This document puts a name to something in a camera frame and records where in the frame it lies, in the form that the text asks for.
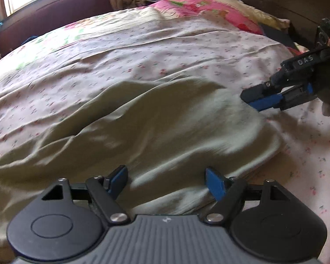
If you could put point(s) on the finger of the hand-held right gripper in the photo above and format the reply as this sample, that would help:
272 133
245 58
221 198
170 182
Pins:
257 93
265 104

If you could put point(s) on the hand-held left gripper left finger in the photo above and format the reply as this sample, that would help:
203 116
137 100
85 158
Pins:
118 177

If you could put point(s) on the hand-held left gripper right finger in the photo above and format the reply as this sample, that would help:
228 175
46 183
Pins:
214 183

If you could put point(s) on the beige pants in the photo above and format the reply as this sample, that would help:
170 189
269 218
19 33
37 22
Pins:
143 132

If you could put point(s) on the dark blue cloth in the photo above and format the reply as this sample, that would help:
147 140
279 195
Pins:
277 37

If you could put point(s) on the brown wooden board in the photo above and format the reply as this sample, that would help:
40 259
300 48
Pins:
277 0

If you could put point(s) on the pink floral pillow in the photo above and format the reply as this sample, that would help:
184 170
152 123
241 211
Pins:
211 5

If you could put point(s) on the cherry print bed sheet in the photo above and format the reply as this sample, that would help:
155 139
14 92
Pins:
126 52

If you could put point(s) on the maroon padded headboard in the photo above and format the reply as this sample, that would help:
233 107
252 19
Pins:
44 19

